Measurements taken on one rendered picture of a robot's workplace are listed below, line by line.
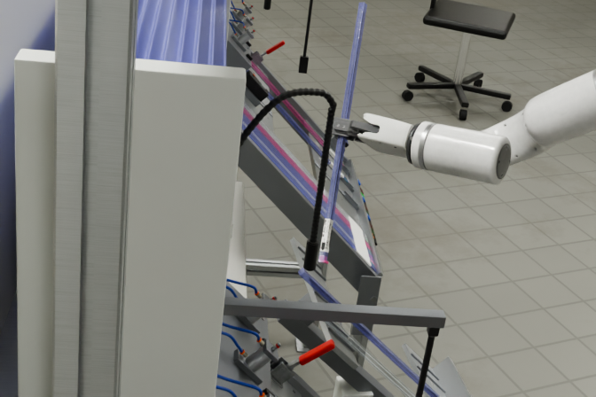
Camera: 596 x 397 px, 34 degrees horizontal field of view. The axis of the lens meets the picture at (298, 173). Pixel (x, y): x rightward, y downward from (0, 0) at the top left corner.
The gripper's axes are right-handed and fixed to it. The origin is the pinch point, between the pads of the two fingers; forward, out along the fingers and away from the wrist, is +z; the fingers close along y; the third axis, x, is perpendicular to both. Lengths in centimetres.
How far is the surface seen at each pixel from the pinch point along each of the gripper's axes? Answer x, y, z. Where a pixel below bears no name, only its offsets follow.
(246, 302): 35, 61, -30
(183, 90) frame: 22, 101, -45
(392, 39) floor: -162, -412, 224
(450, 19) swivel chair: -142, -310, 136
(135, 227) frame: 32, 96, -41
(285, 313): 35, 59, -34
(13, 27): 19, 96, -20
